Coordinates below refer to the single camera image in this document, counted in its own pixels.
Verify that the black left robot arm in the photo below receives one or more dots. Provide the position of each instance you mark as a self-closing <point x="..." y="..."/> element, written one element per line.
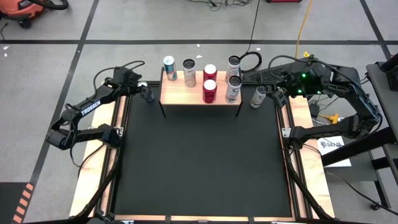
<point x="93" y="105"/>

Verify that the teal white slim can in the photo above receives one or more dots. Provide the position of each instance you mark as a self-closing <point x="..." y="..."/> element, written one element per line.
<point x="169" y="68"/>

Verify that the black power adapter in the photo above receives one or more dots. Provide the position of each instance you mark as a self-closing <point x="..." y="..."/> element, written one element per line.
<point x="314" y="109"/>

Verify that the white slim Celsius can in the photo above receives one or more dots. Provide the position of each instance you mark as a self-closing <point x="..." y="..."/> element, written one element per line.
<point x="189" y="74"/>
<point x="233" y="90"/>

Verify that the yellow power splitter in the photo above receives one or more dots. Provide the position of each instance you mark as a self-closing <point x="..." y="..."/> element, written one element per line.
<point x="332" y="118"/>

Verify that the black aluminium table frame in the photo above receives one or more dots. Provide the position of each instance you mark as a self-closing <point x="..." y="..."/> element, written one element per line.
<point x="149" y="82"/>

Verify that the wooden shelf black legs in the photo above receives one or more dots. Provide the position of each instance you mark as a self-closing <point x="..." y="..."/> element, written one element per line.
<point x="186" y="93"/>

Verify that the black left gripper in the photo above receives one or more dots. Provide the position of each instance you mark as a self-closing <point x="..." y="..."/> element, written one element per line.
<point x="132" y="84"/>

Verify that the white yellow Celsius can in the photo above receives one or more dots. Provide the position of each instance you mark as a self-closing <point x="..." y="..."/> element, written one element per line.
<point x="258" y="96"/>

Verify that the black metal stand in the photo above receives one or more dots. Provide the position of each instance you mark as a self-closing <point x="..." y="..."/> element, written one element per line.
<point x="357" y="149"/>

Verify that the Celsius Peach Vibe can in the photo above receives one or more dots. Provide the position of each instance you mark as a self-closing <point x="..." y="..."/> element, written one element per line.
<point x="233" y="67"/>

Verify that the orange shop vacuum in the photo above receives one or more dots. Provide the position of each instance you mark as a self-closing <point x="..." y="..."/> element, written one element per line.
<point x="18" y="9"/>

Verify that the red Coca-Cola can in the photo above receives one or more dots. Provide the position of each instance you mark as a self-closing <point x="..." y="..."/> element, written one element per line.
<point x="210" y="91"/>
<point x="210" y="72"/>

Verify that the black table mat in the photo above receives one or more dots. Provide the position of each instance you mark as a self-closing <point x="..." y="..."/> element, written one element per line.
<point x="202" y="155"/>

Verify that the yellow label tag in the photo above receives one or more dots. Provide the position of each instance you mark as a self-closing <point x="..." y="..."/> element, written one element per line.
<point x="307" y="54"/>

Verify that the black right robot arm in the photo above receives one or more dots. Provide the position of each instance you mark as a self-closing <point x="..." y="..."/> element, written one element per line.
<point x="351" y="93"/>

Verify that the white printed paper sheet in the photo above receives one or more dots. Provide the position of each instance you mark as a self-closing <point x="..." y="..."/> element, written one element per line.
<point x="332" y="149"/>

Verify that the black mat orange stripes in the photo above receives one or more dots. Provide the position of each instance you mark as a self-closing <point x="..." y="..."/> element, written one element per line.
<point x="12" y="202"/>

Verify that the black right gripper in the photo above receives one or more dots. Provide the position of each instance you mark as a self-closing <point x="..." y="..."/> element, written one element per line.
<point x="283" y="93"/>

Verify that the dark blue slim can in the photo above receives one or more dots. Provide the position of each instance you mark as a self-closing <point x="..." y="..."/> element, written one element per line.
<point x="149" y="95"/>

